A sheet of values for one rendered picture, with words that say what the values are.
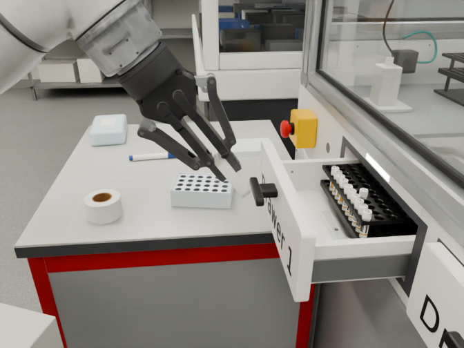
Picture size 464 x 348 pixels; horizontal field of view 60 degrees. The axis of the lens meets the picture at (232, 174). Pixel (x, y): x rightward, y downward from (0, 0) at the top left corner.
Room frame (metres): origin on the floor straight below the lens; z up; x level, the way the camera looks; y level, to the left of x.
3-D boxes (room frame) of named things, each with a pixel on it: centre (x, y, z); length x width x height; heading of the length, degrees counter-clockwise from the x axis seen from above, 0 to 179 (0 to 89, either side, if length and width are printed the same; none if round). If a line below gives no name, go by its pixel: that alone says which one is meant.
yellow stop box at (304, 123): (0.87, -0.16, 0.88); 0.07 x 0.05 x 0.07; 6
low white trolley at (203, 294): (0.92, 0.13, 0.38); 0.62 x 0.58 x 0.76; 6
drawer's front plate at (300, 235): (0.53, -0.08, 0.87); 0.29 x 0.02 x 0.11; 6
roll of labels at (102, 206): (0.68, 0.26, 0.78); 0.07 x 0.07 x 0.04
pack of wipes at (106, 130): (1.11, 0.36, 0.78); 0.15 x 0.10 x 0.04; 11
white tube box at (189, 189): (0.75, 0.06, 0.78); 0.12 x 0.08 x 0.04; 86
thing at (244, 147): (1.01, -0.04, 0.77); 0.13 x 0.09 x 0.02; 96
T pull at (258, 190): (0.52, -0.05, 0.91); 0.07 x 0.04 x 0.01; 6
